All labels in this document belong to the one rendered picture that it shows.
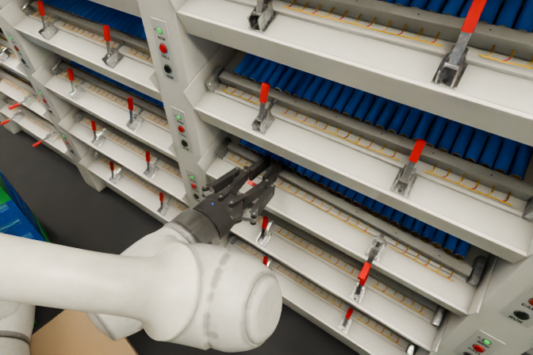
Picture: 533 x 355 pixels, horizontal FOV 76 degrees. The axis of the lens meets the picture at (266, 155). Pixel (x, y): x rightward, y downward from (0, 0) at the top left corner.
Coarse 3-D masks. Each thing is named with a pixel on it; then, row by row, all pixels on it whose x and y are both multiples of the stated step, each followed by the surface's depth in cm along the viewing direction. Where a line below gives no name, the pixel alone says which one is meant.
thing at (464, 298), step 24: (216, 144) 83; (216, 168) 84; (240, 192) 79; (288, 216) 74; (312, 216) 73; (336, 240) 70; (360, 240) 69; (384, 264) 66; (408, 264) 65; (480, 264) 60; (432, 288) 62; (456, 288) 61; (480, 288) 58; (456, 312) 62
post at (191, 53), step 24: (144, 0) 59; (168, 0) 56; (144, 24) 63; (168, 24) 59; (192, 48) 63; (216, 48) 69; (192, 72) 66; (168, 96) 73; (168, 120) 79; (192, 120) 73; (192, 144) 79; (192, 168) 86
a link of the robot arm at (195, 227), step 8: (176, 216) 58; (184, 216) 56; (192, 216) 56; (200, 216) 57; (168, 224) 56; (176, 224) 55; (184, 224) 55; (192, 224) 55; (200, 224) 56; (208, 224) 56; (184, 232) 54; (192, 232) 54; (200, 232) 55; (208, 232) 56; (216, 232) 57; (192, 240) 54; (200, 240) 54; (208, 240) 56; (216, 240) 57
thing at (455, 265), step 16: (256, 160) 80; (288, 176) 76; (320, 192) 73; (320, 208) 73; (336, 208) 72; (352, 208) 70; (368, 224) 69; (384, 224) 67; (400, 240) 65; (416, 240) 64; (416, 256) 64; (432, 256) 62; (448, 256) 62; (464, 272) 60
